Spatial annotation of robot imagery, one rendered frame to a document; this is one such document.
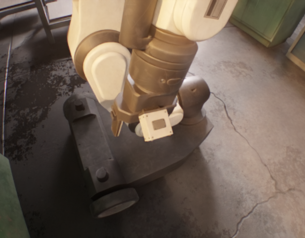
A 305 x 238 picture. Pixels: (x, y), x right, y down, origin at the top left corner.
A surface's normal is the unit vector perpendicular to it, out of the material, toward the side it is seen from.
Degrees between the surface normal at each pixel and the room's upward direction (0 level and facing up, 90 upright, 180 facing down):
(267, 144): 0
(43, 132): 0
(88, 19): 90
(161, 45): 38
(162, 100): 90
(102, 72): 90
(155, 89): 85
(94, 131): 0
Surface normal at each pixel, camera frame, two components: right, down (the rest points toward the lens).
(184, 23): -0.34, 0.82
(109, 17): 0.43, 0.75
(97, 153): 0.05, -0.57
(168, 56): -0.07, 0.75
